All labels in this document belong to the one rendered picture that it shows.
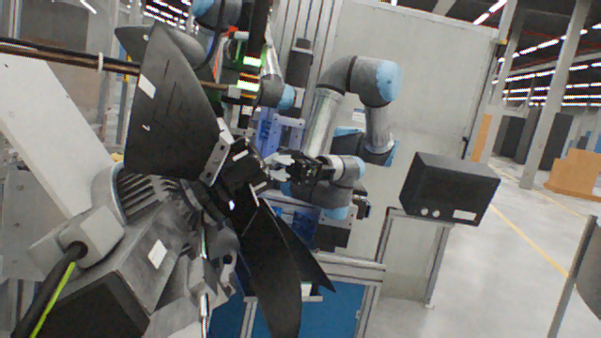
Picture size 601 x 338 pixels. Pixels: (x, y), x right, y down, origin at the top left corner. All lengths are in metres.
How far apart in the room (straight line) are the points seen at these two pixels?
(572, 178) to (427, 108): 10.44
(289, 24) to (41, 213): 1.26
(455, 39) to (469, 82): 0.29
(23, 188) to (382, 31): 2.36
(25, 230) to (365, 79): 0.92
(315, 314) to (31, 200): 0.98
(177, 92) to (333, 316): 1.09
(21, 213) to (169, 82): 0.39
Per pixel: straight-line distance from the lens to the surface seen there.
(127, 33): 0.91
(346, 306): 1.53
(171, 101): 0.62
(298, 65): 1.72
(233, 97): 0.89
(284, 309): 0.69
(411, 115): 2.91
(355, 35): 2.80
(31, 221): 0.88
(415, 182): 1.39
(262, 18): 0.92
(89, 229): 0.60
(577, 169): 13.20
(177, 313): 0.64
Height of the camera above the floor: 1.38
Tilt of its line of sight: 11 degrees down
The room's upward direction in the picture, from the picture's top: 12 degrees clockwise
